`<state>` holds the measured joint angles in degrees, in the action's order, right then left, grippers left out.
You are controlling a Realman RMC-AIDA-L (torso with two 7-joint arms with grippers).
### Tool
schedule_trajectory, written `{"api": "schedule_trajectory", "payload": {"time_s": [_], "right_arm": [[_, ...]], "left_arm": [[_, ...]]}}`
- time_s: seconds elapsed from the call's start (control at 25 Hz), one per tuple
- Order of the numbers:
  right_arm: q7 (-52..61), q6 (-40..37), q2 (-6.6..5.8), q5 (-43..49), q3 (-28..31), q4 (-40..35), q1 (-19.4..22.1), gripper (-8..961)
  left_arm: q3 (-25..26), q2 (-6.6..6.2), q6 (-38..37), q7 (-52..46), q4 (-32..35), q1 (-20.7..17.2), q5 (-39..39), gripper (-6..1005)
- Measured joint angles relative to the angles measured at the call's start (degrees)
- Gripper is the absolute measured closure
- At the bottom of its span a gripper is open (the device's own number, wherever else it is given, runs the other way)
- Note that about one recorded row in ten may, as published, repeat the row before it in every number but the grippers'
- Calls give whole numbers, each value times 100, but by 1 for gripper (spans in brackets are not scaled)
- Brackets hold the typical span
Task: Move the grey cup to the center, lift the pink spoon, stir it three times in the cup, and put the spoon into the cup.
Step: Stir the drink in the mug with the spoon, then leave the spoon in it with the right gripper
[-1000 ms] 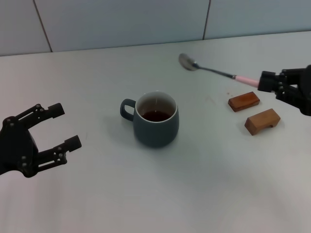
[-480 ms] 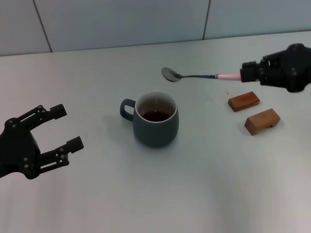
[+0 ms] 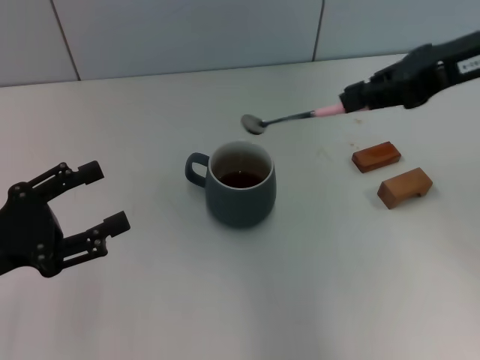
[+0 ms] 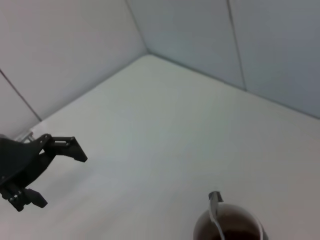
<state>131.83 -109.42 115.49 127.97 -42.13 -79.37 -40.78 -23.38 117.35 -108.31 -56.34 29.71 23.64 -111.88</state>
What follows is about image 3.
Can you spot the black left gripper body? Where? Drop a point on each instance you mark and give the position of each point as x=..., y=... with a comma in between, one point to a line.
x=26, y=232

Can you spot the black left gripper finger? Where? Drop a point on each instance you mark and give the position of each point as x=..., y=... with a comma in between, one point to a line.
x=67, y=178
x=97, y=238

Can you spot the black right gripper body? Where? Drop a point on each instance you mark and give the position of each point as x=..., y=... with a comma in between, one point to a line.
x=442, y=63

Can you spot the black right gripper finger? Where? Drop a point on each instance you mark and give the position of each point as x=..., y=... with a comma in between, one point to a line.
x=375, y=98
x=390, y=73

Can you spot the grey ceramic cup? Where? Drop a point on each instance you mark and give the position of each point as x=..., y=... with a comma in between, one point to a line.
x=240, y=210

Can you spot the dark flat wooden block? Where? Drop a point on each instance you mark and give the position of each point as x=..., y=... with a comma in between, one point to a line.
x=375, y=157

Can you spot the light notched wooden block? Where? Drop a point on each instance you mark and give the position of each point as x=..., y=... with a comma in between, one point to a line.
x=401, y=187

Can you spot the dark coffee liquid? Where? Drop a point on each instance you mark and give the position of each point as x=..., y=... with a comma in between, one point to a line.
x=240, y=180

